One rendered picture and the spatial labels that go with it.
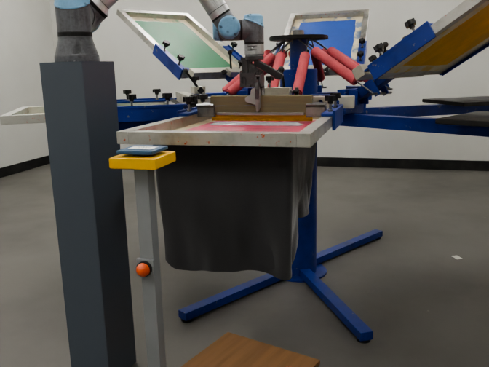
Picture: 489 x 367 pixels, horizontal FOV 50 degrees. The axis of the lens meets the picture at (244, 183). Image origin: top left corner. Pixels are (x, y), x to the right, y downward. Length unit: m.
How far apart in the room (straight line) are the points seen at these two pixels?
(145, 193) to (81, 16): 0.77
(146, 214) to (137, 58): 5.55
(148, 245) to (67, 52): 0.79
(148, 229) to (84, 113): 0.60
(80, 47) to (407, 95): 4.67
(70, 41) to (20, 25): 5.11
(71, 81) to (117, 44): 5.13
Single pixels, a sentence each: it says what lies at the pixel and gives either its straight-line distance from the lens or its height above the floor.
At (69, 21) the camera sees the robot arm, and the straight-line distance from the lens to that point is 1.94.
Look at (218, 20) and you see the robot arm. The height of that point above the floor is 1.33.
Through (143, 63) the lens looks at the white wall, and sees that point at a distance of 6.85.
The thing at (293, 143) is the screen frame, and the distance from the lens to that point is 1.45.
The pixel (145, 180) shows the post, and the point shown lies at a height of 0.89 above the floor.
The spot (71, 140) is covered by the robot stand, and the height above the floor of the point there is 0.94.
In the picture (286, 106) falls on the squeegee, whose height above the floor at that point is 1.02.
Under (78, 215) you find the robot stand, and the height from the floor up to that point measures 0.66.
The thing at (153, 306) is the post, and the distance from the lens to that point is 1.51.
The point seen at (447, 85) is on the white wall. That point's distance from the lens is 6.16.
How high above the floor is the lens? 1.17
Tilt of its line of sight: 12 degrees down
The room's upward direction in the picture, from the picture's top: 1 degrees counter-clockwise
